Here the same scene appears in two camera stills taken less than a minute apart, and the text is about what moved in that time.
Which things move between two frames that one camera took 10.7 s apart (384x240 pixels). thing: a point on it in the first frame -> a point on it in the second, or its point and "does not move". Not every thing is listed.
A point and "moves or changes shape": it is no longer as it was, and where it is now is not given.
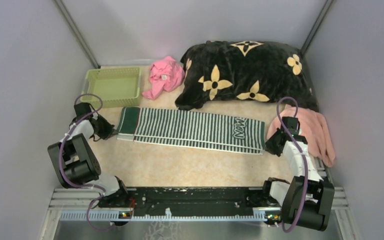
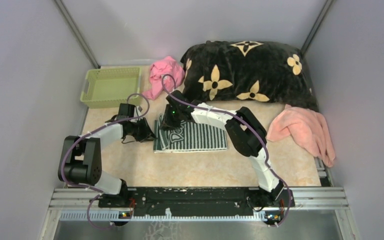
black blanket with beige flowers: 251,71 does not move
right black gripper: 269,146 -> 167,123
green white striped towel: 195,130 moves or changes shape
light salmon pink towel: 313,127 does not move
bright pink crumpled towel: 165,75 does not move
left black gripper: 109,131 -> 147,134
